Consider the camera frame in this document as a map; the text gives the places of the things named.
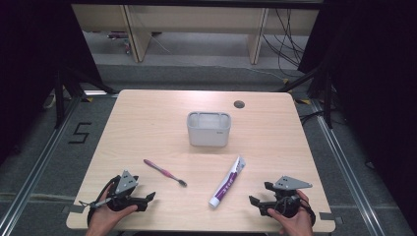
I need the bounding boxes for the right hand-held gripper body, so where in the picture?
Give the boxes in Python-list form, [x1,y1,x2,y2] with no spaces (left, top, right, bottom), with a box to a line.
[258,175,314,219]

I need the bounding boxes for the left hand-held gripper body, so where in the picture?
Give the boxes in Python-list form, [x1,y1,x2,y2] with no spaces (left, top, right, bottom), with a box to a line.
[106,169,149,212]

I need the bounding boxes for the pink toothbrush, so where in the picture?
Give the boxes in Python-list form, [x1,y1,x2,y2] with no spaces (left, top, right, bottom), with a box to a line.
[143,158,188,188]

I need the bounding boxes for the white purple toothpaste tube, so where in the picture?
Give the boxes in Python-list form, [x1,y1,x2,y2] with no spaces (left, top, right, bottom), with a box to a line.
[208,155,247,209]

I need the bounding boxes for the grey plastic toothbrush holder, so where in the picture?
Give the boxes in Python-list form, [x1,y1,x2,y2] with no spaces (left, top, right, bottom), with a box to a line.
[186,110,233,148]

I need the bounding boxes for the person's right hand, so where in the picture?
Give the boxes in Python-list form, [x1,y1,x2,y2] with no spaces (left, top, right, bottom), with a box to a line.
[267,189,315,236]

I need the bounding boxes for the person's left hand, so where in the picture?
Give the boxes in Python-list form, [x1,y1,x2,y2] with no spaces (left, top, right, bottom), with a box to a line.
[86,192,139,236]

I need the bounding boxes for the grey tape piece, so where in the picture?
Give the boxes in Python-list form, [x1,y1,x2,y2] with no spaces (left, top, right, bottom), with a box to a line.
[319,211,344,226]
[61,204,87,214]

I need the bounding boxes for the black metal stand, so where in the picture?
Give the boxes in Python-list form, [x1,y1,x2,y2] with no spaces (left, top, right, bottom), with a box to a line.
[53,64,118,130]
[276,64,334,130]

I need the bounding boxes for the black curtain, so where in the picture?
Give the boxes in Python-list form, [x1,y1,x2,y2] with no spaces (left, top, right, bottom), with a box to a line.
[297,0,417,227]
[0,0,103,165]

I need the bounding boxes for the beige wooden desk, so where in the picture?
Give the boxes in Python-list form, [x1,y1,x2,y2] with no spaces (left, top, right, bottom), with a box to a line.
[71,3,320,65]

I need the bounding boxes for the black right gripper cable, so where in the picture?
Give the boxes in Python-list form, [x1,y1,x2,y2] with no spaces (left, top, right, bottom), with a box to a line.
[296,195,317,228]

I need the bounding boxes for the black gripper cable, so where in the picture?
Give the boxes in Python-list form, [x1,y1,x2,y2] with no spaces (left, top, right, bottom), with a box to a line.
[78,175,122,228]
[296,195,317,228]

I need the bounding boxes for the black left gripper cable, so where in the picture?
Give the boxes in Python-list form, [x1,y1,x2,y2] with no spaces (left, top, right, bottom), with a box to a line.
[78,175,122,228]

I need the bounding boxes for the aluminium floor rail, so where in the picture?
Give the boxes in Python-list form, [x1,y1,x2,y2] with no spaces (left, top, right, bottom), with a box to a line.
[310,98,380,236]
[0,95,84,236]

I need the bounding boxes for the black floor cable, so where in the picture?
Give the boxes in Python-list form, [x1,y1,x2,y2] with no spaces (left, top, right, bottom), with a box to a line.
[299,109,327,127]

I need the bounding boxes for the bundle of black cables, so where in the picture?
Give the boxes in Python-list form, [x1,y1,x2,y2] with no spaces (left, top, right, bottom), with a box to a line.
[261,8,307,79]

